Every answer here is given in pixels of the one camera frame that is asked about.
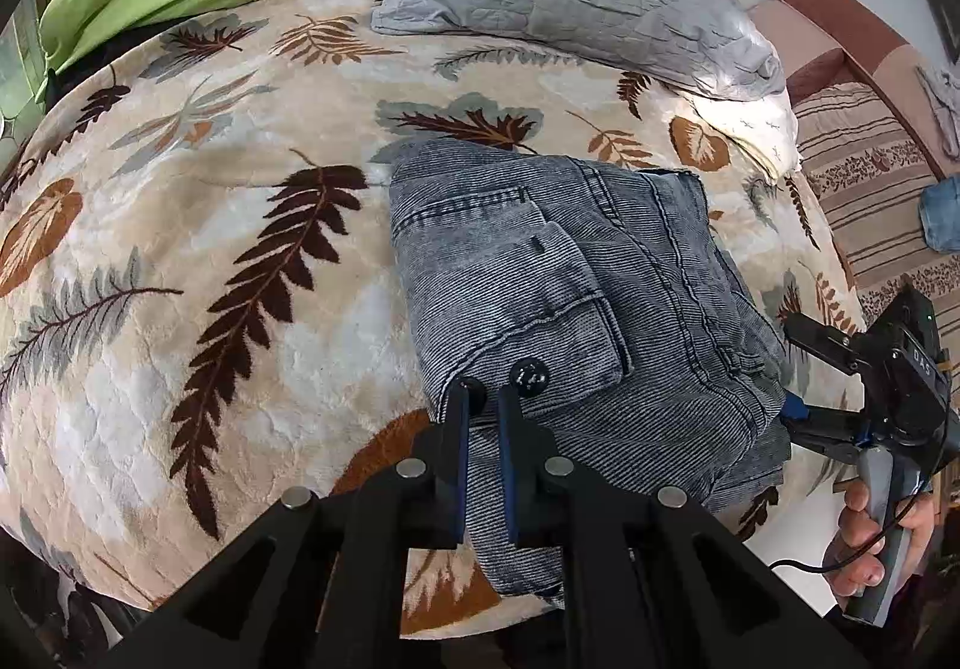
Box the black cable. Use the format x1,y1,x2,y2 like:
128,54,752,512
769,489,946,576

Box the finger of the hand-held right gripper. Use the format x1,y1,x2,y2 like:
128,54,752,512
780,395,871,460
784,312,865,376

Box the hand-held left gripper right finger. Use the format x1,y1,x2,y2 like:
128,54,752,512
499,357,871,669

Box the leaf printed blanket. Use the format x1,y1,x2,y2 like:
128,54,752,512
0,0,871,640

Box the white cloth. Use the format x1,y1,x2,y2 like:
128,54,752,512
915,65,960,160

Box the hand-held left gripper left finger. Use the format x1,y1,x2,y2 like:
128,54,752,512
97,376,488,669

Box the person's right hand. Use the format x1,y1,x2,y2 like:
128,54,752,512
821,479,938,601

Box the pink striped sofa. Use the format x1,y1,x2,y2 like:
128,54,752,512
750,0,960,355

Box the blue denim pants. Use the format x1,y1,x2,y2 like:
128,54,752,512
388,140,794,606

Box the light blue cloth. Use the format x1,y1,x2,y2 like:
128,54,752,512
919,178,960,254

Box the white printed pillow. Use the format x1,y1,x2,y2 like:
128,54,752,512
690,88,800,179

